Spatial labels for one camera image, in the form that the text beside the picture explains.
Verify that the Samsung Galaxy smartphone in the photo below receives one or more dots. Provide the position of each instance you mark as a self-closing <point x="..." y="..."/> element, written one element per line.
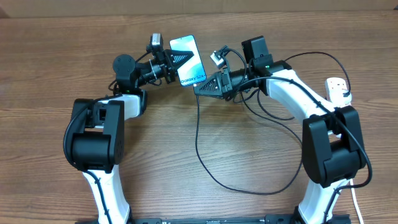
<point x="191" y="70"/>

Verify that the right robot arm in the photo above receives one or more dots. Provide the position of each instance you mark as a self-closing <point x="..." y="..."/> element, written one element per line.
<point x="332" y="141"/>

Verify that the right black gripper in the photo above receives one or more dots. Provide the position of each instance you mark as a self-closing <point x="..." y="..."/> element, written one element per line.
<point x="223" y="86"/>

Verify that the white USB charger plug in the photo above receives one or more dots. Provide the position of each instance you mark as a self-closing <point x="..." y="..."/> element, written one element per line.
<point x="339" y="99"/>

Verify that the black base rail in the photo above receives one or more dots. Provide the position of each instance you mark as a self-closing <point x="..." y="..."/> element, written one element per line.
<point x="211" y="220"/>

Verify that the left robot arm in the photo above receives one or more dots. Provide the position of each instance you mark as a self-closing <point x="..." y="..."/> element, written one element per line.
<point x="93" y="142"/>

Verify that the white power strip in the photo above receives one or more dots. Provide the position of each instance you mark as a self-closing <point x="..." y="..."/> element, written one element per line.
<point x="334" y="83"/>

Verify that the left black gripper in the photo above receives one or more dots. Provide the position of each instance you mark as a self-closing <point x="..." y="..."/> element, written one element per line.
<point x="164" y="61"/>

